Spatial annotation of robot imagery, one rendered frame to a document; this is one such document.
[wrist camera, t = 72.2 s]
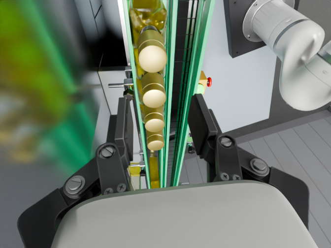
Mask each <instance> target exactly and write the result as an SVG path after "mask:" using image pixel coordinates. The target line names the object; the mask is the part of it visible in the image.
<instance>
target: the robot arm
mask: <svg viewBox="0 0 331 248"><path fill-rule="evenodd" d="M294 5H295V0H254V1H253V2H252V3H251V4H250V6H249V7H248V9H247V11H246V12H245V15H244V17H243V21H242V32H243V35H244V36H245V37H246V38H247V39H248V40H250V41H253V42H260V41H263V42H264V43H265V44H266V45H267V46H268V47H269V48H270V49H271V50H272V51H273V52H274V53H275V54H276V55H277V56H278V57H279V58H280V60H281V61H282V65H281V71H280V79H279V89H280V93H281V96H282V98H283V99H284V101H285V102H286V103H287V104H288V105H290V106H291V107H293V108H294V109H298V110H302V111H310V110H314V109H317V108H320V107H322V106H323V105H325V104H327V103H329V102H330V101H331V41H329V42H328V43H327V44H326V45H325V46H324V47H323V48H322V49H320V48H321V46H322V43H323V41H324V37H325V32H324V30H323V29H322V27H321V26H319V25H318V24H316V23H315V22H313V21H312V20H310V19H309V18H307V17H305V16H304V15H302V14H301V13H299V12H298V11H296V10H295V9H294ZM187 121H188V125H189V129H190V132H191V136H192V140H193V143H194V147H195V150H196V153H197V155H199V157H200V159H203V158H204V160H205V161H207V183H202V184H192V185H183V186H170V187H162V188H153V189H144V190H135V191H131V190H130V186H129V182H128V178H127V175H126V171H125V170H126V169H127V168H128V167H129V165H131V161H133V119H132V111H131V105H130V100H129V99H127V98H126V97H119V101H118V110H117V115H110V117H109V124H108V131H107V138H106V143H104V144H102V145H100V146H99V147H98V148H97V150H96V156H95V157H94V158H93V159H92V160H90V161H89V162H88V163H87V164H85V165H84V166H83V167H82V168H80V169H79V170H78V171H77V172H75V173H74V174H73V175H72V176H70V177H69V178H68V179H67V180H66V182H65V183H64V186H63V187H61V188H60V189H58V188H57V189H56V190H54V191H53V192H51V193H50V194H48V195H47V196H45V197H44V198H42V199H41V200H39V201H38V202H36V203H35V204H33V205H32V206H30V207H29V208H27V209H26V210H25V211H24V212H23V213H22V214H21V215H20V216H19V218H18V221H17V228H18V231H19V234H20V236H21V239H22V242H23V245H24V248H318V247H317V245H316V243H315V242H314V240H313V238H312V237H311V235H310V234H309V200H310V191H309V187H308V186H307V184H306V183H305V182H304V181H302V180H301V179H299V178H297V177H295V176H292V175H290V174H288V173H286V172H284V171H281V170H279V169H277V168H275V167H273V166H272V167H269V166H268V164H267V163H266V162H265V161H264V160H262V159H261V158H259V157H257V156H255V155H253V154H252V153H250V152H248V151H246V150H244V149H243V148H241V147H239V146H238V145H237V142H236V140H235V138H234V137H232V136H231V135H229V134H226V133H222V131H221V128H220V126H219V124H218V122H217V119H216V117H215V115H214V113H213V111H212V109H208V107H207V105H206V102H205V100H204V98H203V95H202V94H201V93H195V94H194V95H193V96H192V97H191V102H190V108H189V113H188V118H187ZM101 194H102V195H101ZM100 195H101V196H100Z"/></svg>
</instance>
